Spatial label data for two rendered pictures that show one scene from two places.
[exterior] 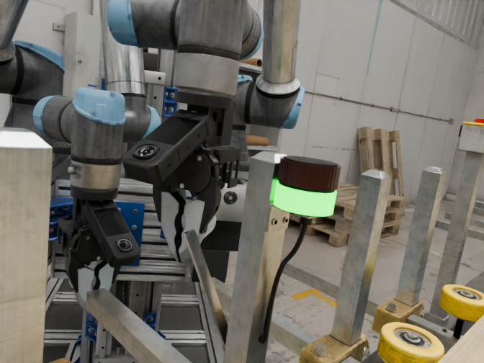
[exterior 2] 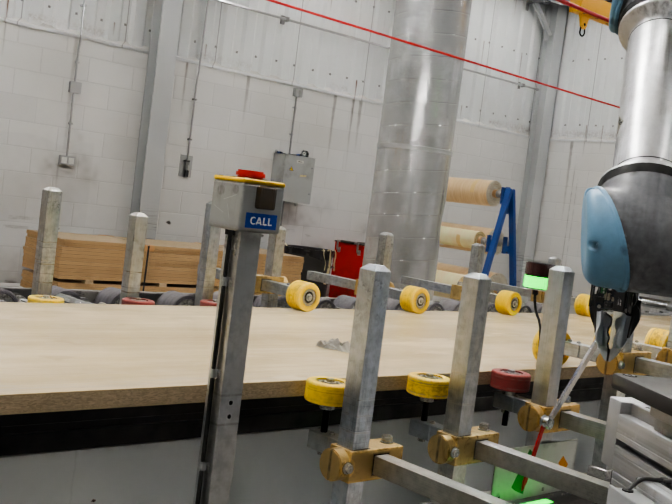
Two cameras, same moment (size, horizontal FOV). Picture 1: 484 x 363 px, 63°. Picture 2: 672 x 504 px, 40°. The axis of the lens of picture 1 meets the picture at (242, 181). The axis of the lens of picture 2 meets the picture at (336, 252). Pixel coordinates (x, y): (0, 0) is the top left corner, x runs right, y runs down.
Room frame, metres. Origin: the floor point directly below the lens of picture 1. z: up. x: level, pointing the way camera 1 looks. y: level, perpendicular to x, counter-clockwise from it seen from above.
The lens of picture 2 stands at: (2.21, -0.35, 1.20)
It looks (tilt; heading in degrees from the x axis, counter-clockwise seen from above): 3 degrees down; 184
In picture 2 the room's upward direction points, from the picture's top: 7 degrees clockwise
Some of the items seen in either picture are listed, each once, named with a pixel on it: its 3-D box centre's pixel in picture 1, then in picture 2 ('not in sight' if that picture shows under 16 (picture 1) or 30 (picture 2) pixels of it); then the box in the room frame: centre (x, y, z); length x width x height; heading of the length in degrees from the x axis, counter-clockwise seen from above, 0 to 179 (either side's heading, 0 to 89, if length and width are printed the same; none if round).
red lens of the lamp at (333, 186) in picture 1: (308, 172); (541, 269); (0.39, -0.06, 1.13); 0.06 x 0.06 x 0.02
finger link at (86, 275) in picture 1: (78, 284); not in sight; (0.61, 0.25, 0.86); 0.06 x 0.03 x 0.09; 46
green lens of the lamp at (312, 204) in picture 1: (305, 196); (539, 282); (0.39, -0.06, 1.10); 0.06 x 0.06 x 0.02
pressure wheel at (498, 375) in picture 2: not in sight; (508, 397); (0.31, -0.08, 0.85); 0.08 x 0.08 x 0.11
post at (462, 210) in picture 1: (456, 240); (222, 394); (0.97, -0.56, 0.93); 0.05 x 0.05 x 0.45; 46
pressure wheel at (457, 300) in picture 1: (460, 320); (326, 412); (0.68, -0.43, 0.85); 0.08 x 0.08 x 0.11
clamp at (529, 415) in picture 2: not in sight; (547, 415); (0.40, -0.02, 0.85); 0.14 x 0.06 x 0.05; 136
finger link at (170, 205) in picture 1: (181, 222); (617, 338); (0.50, 0.07, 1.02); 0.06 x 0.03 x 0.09; 156
